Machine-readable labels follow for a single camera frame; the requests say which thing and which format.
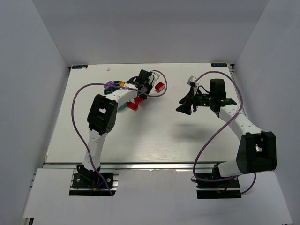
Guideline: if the purple cable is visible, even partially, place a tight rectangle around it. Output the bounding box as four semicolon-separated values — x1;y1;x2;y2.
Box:
192;71;256;195
71;69;167;196

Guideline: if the aluminium right table rail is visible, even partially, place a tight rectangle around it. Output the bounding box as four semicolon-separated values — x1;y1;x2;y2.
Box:
228;64;247;117

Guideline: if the aluminium front table rail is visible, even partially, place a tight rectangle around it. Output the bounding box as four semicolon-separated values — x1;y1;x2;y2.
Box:
43;161;223;171

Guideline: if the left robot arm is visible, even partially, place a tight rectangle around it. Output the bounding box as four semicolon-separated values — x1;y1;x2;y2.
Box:
77;69;160;180

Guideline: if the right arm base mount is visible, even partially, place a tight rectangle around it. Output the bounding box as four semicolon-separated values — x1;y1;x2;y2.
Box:
191;176;241;199

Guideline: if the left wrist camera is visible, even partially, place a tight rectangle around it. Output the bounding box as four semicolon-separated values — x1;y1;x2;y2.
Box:
150;70;160;84

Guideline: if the aluminium table rail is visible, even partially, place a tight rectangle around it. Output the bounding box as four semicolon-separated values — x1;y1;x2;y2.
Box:
43;161;223;171
228;64;247;117

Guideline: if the red arched lego brick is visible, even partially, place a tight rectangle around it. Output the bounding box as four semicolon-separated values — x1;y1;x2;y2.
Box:
155;82;165;92

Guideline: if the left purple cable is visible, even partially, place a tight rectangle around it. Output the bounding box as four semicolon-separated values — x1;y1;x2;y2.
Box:
71;69;167;196

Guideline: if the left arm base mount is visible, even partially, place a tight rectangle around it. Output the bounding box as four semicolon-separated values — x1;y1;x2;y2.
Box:
69;173;119;197

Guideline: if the red long lego brick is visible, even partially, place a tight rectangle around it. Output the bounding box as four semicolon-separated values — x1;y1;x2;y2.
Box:
134;96;145;105

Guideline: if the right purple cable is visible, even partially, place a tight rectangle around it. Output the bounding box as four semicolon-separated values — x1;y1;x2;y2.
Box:
192;71;256;195

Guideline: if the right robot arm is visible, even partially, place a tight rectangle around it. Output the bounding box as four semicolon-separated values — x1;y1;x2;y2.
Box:
176;76;277;182

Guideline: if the teal divided round container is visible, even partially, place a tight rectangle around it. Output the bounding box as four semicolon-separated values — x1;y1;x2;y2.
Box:
104;80;124;95

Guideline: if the right table logo sticker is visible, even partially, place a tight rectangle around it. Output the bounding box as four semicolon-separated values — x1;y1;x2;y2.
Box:
211;63;227;67

